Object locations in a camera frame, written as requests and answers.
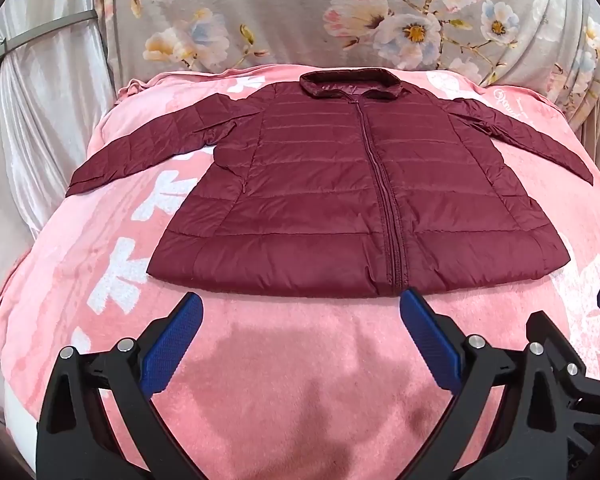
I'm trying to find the grey floral blanket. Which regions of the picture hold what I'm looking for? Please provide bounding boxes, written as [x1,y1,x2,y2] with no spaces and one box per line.
[97,0,600,128]

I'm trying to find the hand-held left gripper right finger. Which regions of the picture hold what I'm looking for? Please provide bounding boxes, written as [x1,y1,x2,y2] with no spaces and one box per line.
[399,289,600,480]

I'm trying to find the grey strap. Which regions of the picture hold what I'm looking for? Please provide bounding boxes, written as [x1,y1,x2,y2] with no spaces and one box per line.
[1,9,100,56]

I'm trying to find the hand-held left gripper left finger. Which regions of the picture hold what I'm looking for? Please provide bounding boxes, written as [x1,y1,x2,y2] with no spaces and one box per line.
[36,292,204,480]

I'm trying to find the maroon quilted jacket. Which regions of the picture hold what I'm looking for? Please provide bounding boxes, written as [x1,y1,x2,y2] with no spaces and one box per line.
[65,67,595,297]

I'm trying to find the pink printed blanket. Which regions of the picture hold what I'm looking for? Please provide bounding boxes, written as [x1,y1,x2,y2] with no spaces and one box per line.
[0,65,600,480]

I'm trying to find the silver satin cloth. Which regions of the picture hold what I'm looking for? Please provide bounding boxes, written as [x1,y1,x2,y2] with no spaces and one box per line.
[0,0,118,311]

